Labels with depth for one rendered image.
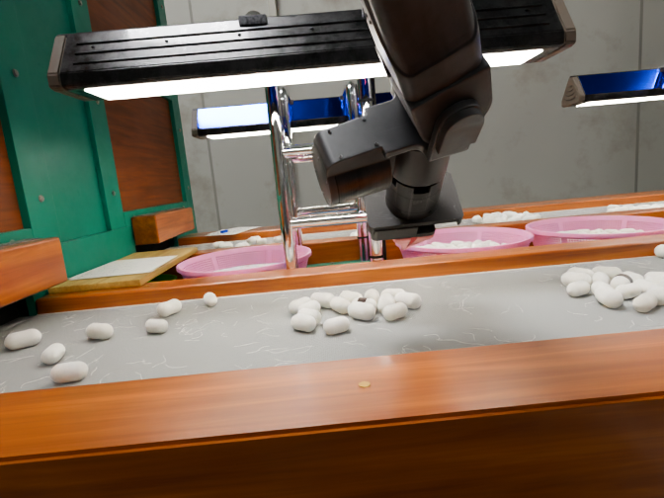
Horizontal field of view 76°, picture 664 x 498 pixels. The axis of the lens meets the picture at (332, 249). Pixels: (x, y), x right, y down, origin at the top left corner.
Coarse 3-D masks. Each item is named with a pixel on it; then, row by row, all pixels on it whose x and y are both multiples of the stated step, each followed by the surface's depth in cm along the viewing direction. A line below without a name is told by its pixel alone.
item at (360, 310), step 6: (348, 306) 51; (354, 306) 50; (360, 306) 50; (366, 306) 50; (372, 306) 50; (348, 312) 51; (354, 312) 50; (360, 312) 50; (366, 312) 49; (372, 312) 49; (360, 318) 50; (366, 318) 50; (372, 318) 50
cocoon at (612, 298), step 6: (600, 288) 48; (606, 288) 48; (600, 294) 48; (606, 294) 47; (612, 294) 46; (618, 294) 46; (600, 300) 48; (606, 300) 47; (612, 300) 46; (618, 300) 46; (612, 306) 46; (618, 306) 46
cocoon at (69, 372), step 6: (54, 366) 40; (60, 366) 40; (66, 366) 40; (72, 366) 40; (78, 366) 40; (84, 366) 41; (54, 372) 40; (60, 372) 40; (66, 372) 40; (72, 372) 40; (78, 372) 40; (84, 372) 41; (54, 378) 40; (60, 378) 40; (66, 378) 40; (72, 378) 40; (78, 378) 40
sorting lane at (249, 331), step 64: (64, 320) 62; (128, 320) 59; (192, 320) 56; (256, 320) 54; (384, 320) 50; (448, 320) 48; (512, 320) 46; (576, 320) 45; (640, 320) 43; (0, 384) 42; (64, 384) 40
